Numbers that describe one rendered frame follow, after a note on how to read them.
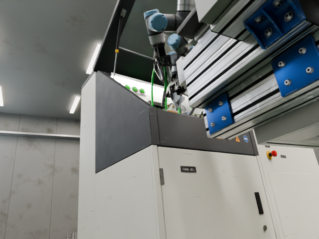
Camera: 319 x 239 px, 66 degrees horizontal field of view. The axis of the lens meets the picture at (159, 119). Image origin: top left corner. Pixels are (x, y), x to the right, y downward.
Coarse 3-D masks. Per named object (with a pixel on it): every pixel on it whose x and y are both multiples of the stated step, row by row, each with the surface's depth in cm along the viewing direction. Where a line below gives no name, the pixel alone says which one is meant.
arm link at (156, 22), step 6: (150, 18) 105; (156, 18) 103; (162, 18) 104; (168, 18) 106; (174, 18) 107; (150, 24) 105; (156, 24) 104; (162, 24) 104; (168, 24) 107; (174, 24) 107; (156, 30) 105; (162, 30) 106; (168, 30) 109
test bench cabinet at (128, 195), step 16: (128, 160) 107; (144, 160) 96; (96, 176) 134; (112, 176) 118; (128, 176) 105; (144, 176) 95; (96, 192) 131; (112, 192) 116; (128, 192) 103; (144, 192) 93; (160, 192) 88; (96, 208) 128; (112, 208) 113; (128, 208) 101; (144, 208) 92; (160, 208) 86; (96, 224) 125; (112, 224) 111; (128, 224) 100; (144, 224) 90; (160, 224) 84
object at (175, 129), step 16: (160, 112) 102; (160, 128) 99; (176, 128) 104; (192, 128) 110; (160, 144) 96; (176, 144) 101; (192, 144) 107; (208, 144) 113; (224, 144) 119; (240, 144) 127
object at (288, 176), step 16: (256, 144) 136; (272, 160) 139; (288, 160) 149; (304, 160) 161; (272, 176) 133; (288, 176) 142; (304, 176) 153; (272, 192) 128; (288, 192) 136; (304, 192) 146; (272, 208) 123; (288, 208) 130; (304, 208) 140; (288, 224) 125; (304, 224) 134
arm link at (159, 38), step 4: (152, 36) 117; (156, 36) 117; (160, 36) 118; (164, 36) 121; (152, 40) 119; (156, 40) 118; (160, 40) 118; (164, 40) 120; (152, 44) 120; (156, 44) 119
